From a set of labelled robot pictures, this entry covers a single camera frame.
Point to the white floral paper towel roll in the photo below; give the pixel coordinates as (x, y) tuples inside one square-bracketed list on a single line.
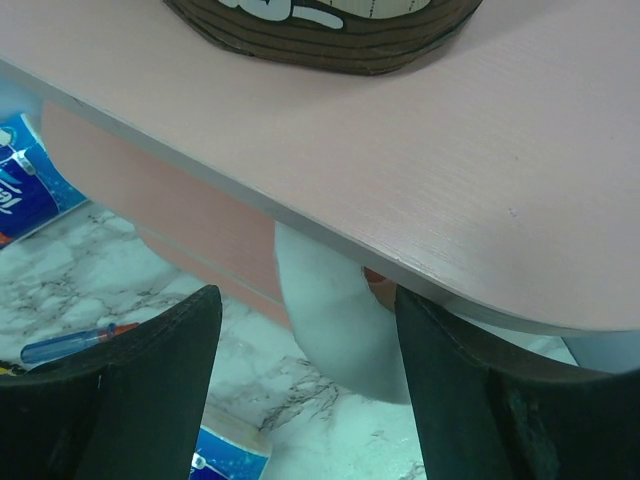
[(336, 320)]

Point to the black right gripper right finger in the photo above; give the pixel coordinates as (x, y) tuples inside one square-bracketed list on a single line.
[(486, 409)]

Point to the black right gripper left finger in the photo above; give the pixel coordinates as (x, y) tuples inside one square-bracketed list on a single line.
[(129, 408)]

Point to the blue handled screwdriver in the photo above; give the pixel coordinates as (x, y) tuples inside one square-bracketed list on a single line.
[(55, 348)]

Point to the pink three-tier shelf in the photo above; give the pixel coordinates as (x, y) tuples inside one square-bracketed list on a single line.
[(500, 172)]

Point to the blue Tempo roll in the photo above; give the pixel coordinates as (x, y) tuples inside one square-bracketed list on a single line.
[(228, 448)]

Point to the yellow handled pliers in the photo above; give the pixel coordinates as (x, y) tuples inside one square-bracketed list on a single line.
[(10, 369)]

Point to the blue wrapped roll at back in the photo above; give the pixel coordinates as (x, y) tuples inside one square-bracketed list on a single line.
[(33, 192)]

